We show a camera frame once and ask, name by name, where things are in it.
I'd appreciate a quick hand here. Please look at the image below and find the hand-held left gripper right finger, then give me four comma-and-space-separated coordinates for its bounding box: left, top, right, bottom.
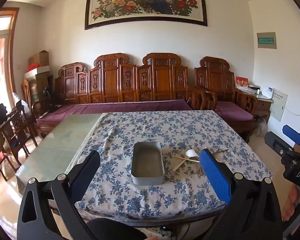
199, 149, 283, 240

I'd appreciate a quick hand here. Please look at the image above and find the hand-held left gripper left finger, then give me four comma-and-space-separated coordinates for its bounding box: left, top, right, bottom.
16, 150, 102, 240

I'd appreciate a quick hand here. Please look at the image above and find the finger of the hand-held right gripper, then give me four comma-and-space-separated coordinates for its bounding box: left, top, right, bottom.
264, 131, 297, 165
282, 125, 300, 167

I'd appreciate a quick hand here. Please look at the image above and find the grey metal tray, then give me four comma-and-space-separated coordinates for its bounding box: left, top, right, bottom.
131, 142, 165, 186

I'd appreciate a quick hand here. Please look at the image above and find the person's right hand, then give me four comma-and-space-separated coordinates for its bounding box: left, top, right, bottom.
282, 184, 300, 222

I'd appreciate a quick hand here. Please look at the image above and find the white fluffy bundle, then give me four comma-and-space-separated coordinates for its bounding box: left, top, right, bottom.
254, 116, 268, 137

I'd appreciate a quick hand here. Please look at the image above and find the wooden side table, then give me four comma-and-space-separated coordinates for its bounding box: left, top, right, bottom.
234, 87, 274, 123

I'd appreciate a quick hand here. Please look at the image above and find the white telephone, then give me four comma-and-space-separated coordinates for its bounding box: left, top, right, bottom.
257, 87, 276, 99

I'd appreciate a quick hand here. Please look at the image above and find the purple armchair cushion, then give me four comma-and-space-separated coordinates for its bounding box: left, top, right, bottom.
214, 101, 254, 122

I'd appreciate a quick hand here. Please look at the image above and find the blue floral tablecloth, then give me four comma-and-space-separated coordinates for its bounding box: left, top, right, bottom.
65, 110, 273, 225

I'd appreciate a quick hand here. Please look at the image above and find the long purple sofa cushion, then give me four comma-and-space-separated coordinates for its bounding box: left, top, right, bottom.
36, 99, 193, 128

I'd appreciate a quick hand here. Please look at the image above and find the person's dark clothing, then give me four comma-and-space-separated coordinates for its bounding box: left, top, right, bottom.
86, 217, 148, 240

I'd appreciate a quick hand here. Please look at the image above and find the red card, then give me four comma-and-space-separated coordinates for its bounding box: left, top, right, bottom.
235, 76, 249, 91

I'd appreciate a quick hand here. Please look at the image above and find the white power strip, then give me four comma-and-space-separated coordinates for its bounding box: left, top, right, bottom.
144, 226, 173, 238

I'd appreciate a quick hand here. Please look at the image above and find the wooden dining chair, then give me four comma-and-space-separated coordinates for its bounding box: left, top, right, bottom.
5, 102, 38, 161
0, 124, 24, 182
21, 78, 45, 130

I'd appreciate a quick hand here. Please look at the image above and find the long carved wooden sofa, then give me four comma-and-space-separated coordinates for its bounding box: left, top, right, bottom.
31, 52, 208, 139

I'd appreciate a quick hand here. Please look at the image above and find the carved wooden armchair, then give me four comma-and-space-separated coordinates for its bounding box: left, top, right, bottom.
194, 56, 258, 143

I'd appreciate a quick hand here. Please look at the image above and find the clear plastic bag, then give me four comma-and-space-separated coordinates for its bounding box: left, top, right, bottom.
12, 92, 31, 116

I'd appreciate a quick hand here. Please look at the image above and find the flat white box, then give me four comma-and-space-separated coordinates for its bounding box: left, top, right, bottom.
24, 66, 51, 80

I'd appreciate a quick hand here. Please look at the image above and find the brown cardboard box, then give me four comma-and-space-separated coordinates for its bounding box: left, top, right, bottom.
28, 50, 50, 67

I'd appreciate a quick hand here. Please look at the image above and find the framed peacock painting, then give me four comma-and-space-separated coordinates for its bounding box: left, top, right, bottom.
84, 0, 208, 30

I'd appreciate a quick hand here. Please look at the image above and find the white wall panel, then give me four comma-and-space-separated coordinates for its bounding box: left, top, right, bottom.
269, 89, 288, 123

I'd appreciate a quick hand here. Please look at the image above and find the grey wall box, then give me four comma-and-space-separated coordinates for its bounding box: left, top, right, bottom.
256, 32, 277, 49

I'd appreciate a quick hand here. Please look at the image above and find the wooden door frame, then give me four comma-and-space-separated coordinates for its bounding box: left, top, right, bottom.
0, 7, 20, 96

